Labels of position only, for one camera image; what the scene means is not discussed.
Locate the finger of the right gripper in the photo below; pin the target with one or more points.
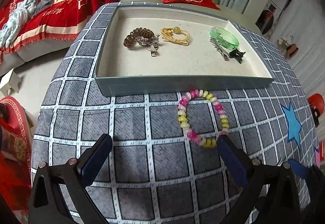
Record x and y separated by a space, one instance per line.
313 176

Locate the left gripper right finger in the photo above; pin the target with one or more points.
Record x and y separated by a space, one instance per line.
271 190

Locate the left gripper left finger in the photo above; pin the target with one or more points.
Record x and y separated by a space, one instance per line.
47 204

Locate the black claw hair clip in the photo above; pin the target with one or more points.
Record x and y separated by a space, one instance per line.
236 54

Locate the silver hair clip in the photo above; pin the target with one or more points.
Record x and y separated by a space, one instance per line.
219 49

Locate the green jade bangle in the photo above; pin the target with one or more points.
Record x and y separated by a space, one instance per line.
224 38

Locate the silver tassel charm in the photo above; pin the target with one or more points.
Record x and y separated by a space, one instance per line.
151 44

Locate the grey jewelry tray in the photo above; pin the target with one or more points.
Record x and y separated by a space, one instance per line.
122 71

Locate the red round tray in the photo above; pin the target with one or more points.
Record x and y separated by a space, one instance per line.
17 122

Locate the grey plaid tablecloth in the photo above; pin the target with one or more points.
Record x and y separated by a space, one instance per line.
153 174

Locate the small white stool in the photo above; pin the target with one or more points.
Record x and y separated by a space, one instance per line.
10 82

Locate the light blue clothes pile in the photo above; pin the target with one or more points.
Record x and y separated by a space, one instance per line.
25 10

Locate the red covered sofa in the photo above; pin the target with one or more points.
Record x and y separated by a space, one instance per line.
51 30

